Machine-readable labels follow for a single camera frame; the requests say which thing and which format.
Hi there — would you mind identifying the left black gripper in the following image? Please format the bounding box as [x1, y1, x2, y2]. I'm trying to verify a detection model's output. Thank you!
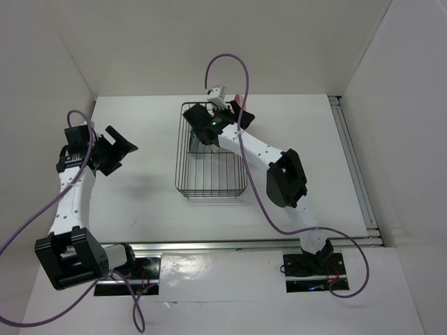
[88, 126, 137, 177]

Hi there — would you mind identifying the pink plastic plate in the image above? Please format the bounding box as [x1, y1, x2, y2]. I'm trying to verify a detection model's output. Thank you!
[230, 94, 244, 114]

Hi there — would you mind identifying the blue floral green plate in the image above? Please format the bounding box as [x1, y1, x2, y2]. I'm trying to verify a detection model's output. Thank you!
[189, 131, 200, 154]

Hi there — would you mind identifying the white plate dark rim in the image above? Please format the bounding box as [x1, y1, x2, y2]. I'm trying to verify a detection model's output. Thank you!
[210, 145, 220, 154]

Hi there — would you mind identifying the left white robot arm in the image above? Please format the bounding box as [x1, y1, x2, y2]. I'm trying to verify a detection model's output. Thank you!
[34, 125, 138, 290]

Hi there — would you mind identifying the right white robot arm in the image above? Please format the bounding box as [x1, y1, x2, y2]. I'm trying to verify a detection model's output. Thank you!
[182, 100, 333, 274]

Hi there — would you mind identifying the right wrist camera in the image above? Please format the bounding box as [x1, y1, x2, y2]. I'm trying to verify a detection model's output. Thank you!
[207, 84, 227, 110]

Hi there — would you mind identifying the dark wire dish rack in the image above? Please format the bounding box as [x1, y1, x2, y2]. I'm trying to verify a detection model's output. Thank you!
[175, 116, 248, 200]

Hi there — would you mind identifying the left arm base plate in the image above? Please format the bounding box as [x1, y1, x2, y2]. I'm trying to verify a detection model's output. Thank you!
[94, 255, 161, 297]

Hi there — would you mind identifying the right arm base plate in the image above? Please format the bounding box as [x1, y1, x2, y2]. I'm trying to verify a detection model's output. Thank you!
[279, 253, 349, 293]

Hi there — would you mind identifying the aluminium front rail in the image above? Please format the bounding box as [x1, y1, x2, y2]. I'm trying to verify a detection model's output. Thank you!
[97, 234, 383, 255]

